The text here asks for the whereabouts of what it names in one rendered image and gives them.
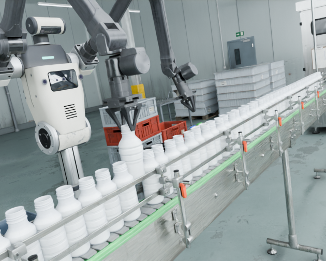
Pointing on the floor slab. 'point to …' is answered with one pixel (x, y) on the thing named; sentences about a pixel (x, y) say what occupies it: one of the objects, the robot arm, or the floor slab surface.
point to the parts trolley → (169, 108)
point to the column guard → (138, 90)
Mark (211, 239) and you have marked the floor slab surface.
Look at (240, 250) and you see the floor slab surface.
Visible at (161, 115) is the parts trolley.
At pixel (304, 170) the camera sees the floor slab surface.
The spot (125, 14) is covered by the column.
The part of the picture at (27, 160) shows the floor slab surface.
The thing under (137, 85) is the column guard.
